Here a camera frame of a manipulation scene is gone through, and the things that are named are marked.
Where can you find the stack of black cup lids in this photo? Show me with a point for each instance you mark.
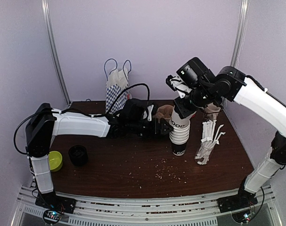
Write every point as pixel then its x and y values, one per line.
pixel 78 155

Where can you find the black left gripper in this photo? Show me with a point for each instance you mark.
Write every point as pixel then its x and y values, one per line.
pixel 159 131

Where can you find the stack of paper cups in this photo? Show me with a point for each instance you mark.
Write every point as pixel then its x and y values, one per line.
pixel 180 134

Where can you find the left aluminium frame post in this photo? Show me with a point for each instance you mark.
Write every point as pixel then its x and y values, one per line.
pixel 53 49

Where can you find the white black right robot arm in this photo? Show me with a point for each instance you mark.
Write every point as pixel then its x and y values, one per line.
pixel 246 91

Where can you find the brown pulp cup carrier stack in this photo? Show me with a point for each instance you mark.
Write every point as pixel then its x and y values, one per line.
pixel 164 112

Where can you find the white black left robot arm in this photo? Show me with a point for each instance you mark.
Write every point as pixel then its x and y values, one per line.
pixel 47 123

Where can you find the glass of wrapped straws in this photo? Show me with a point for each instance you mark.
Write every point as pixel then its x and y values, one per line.
pixel 211 134

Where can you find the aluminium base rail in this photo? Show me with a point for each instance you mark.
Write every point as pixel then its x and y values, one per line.
pixel 196 210

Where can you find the green bowl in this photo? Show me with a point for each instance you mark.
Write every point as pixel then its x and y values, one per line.
pixel 55 161

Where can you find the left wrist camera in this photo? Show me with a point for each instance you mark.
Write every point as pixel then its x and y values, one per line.
pixel 136 110

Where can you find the blue checkered paper bag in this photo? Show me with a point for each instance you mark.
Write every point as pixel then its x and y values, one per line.
pixel 116 82

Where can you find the beige ceramic mug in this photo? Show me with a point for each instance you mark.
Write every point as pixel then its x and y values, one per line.
pixel 211 112

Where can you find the aluminium frame post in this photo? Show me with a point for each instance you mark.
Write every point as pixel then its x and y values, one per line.
pixel 240 35
pixel 53 49

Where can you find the right aluminium frame post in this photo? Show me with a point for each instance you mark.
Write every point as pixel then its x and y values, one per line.
pixel 240 35

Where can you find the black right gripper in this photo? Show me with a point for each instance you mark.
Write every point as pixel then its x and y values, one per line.
pixel 183 109

